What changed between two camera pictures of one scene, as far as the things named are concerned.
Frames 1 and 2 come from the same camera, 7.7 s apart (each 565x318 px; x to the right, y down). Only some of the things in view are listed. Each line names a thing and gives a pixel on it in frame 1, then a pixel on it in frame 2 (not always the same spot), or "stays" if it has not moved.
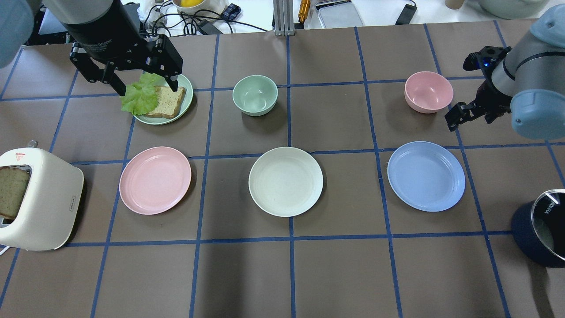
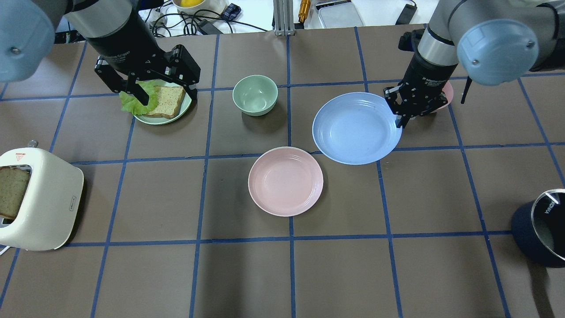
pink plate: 154,180 -> 285,181
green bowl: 255,95 stays
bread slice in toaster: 12,182 stays
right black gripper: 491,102 -> 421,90
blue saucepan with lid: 538,228 stays
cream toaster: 47,217 stays
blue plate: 427,176 -> 355,128
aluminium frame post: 284,17 stays
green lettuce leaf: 141,97 stays
